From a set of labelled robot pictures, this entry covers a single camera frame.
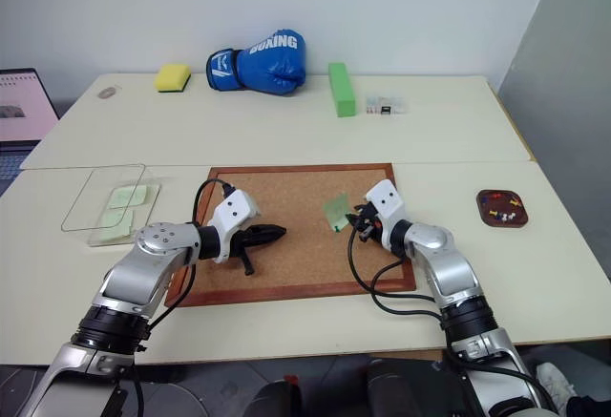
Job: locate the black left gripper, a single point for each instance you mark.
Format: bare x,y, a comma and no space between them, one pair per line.
244,245

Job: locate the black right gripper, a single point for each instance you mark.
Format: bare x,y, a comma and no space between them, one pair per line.
371,226

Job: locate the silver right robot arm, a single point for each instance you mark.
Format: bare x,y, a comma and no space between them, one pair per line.
444,264

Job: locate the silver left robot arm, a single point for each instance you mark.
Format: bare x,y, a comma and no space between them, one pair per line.
143,269

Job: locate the green sticky note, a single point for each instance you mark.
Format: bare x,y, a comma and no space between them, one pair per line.
337,210
114,222
128,196

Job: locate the brown square tray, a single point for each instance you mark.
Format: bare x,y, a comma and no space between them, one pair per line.
502,208

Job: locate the clear plastic box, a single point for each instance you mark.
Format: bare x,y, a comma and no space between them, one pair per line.
110,204

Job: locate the wood framed cork board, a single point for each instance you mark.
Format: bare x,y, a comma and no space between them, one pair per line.
296,259

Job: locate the small clear plastic case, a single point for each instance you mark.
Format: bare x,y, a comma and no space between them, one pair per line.
387,104

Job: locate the green rectangular block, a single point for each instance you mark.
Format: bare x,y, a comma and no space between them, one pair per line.
341,89

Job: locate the white pushpin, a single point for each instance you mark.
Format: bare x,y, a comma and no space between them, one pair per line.
509,216

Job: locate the dark rounded shape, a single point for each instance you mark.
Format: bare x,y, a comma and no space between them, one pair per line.
277,398
410,388

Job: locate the blue boxing glove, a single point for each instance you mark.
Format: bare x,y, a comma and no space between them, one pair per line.
260,61

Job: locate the yellow sponge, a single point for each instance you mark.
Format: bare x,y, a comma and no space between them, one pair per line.
173,77

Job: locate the white shoe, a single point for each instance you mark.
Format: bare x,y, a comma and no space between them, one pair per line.
554,383

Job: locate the open laptop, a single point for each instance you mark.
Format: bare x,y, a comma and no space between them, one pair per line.
24,116

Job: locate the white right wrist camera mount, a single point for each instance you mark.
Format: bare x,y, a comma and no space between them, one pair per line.
389,199

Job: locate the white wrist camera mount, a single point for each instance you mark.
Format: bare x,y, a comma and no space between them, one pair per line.
233,211
389,199

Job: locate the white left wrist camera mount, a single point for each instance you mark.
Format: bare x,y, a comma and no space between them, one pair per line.
233,211

